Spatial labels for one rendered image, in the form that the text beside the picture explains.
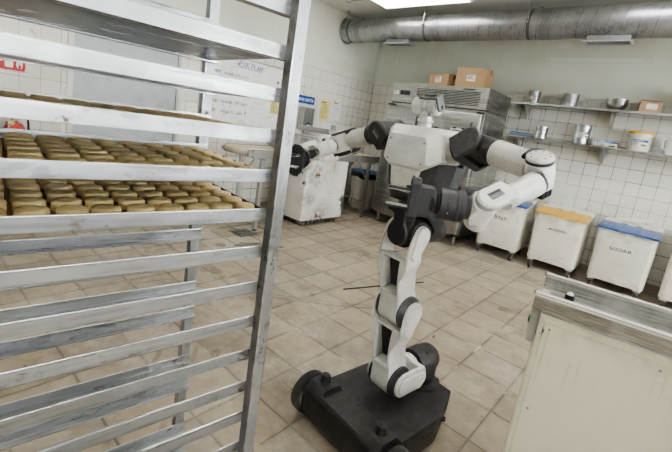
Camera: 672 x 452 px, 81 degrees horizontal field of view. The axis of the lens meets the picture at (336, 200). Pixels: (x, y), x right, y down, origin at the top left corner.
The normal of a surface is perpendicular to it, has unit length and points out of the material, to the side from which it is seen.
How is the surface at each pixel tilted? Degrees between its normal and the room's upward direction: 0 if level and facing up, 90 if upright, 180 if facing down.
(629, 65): 90
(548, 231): 92
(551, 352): 90
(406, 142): 90
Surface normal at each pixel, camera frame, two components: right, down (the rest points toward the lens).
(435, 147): -0.07, 0.10
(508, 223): -0.63, 0.09
